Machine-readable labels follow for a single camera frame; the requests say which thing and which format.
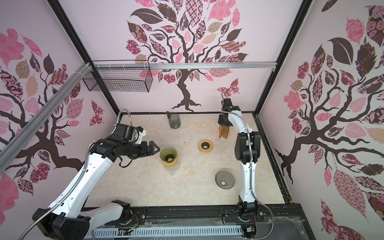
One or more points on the grey glass dripper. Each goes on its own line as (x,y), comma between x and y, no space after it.
(225,179)

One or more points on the grey glass measuring cup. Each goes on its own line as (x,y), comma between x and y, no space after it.
(174,120)

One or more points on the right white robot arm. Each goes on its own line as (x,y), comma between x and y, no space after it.
(247,151)

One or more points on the white slotted cable duct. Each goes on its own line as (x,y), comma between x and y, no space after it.
(163,233)

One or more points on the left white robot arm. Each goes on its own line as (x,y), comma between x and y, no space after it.
(100,156)

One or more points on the aluminium rail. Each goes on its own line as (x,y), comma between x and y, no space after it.
(12,149)
(190,66)

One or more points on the rear aluminium rail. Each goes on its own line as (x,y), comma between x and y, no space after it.
(190,66)

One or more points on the green glass dripper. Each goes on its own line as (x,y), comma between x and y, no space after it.
(168,155)

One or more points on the orange coffee filter pack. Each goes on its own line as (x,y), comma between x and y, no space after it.
(224,132)

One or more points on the left aluminium rail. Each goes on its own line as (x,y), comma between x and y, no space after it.
(12,149)

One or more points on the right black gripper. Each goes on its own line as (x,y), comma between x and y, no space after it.
(221,122)

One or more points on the black wire basket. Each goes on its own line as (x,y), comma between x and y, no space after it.
(120,77)

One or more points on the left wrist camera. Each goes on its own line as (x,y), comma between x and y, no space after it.
(127,134)

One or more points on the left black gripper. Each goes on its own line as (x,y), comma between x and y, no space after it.
(143,153)

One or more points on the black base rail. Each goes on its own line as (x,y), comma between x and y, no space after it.
(186,216)

